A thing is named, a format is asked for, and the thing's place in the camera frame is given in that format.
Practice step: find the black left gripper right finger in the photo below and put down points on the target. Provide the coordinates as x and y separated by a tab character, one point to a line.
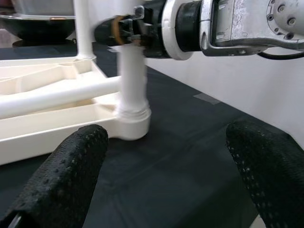
273	178

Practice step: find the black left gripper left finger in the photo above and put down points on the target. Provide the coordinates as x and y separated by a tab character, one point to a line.
61	180

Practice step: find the white plastic children table top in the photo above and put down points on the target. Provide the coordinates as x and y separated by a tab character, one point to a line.
47	133

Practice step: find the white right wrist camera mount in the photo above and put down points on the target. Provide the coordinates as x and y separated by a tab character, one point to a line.
171	38

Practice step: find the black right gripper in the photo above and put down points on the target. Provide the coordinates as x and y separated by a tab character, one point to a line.
149	35

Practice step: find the black tablecloth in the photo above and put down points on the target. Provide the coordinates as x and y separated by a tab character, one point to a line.
178	154

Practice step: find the yellow rubber band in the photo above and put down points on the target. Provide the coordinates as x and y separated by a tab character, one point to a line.
116	31

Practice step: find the black round bowl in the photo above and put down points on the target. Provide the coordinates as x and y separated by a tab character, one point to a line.
40	28

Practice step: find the white plastic table leg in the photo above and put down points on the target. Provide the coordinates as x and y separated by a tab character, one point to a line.
131	78
59	95
83	28

